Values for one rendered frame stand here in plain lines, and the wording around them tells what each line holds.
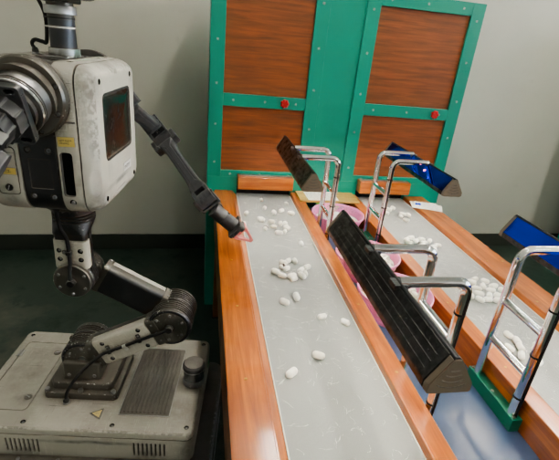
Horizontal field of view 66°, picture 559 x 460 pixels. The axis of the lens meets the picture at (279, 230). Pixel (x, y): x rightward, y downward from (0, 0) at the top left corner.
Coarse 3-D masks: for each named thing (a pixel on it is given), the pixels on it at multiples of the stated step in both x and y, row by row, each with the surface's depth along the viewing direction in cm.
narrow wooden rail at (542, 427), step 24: (384, 240) 193; (408, 264) 171; (432, 288) 155; (480, 336) 131; (504, 360) 122; (504, 384) 115; (528, 408) 107; (528, 432) 107; (552, 432) 100; (552, 456) 100
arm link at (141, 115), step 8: (136, 96) 142; (136, 104) 145; (136, 112) 149; (144, 112) 157; (136, 120) 156; (144, 120) 160; (152, 120) 165; (160, 120) 178; (144, 128) 173; (152, 128) 170; (160, 128) 179; (152, 136) 178; (160, 136) 176; (168, 136) 176
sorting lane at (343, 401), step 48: (288, 240) 187; (288, 288) 151; (336, 288) 154; (288, 336) 127; (336, 336) 129; (288, 384) 109; (336, 384) 110; (384, 384) 112; (288, 432) 96; (336, 432) 97; (384, 432) 98
